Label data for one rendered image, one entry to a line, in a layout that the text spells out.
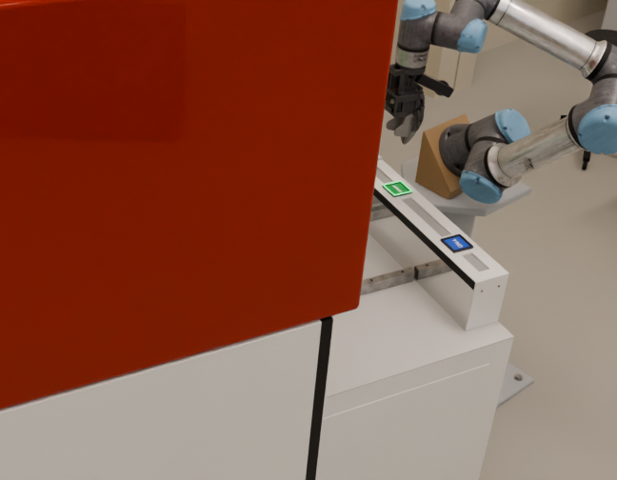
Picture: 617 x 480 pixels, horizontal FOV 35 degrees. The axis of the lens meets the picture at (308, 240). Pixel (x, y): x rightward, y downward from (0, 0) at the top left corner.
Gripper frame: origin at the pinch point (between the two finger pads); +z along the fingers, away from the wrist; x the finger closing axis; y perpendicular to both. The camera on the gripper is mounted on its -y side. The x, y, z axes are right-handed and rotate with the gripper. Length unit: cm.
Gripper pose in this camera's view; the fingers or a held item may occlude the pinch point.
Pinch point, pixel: (407, 138)
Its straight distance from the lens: 242.9
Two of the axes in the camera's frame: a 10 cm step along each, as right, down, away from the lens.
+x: 4.7, 5.3, -7.1
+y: -8.8, 2.1, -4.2
